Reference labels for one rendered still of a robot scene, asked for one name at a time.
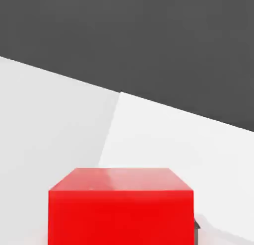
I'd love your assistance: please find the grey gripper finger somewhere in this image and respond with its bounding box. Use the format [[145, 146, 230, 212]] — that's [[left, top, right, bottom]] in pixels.
[[193, 213, 254, 245]]

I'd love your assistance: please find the small red cube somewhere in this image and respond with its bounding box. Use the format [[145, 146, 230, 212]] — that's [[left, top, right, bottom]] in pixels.
[[48, 167, 195, 245]]

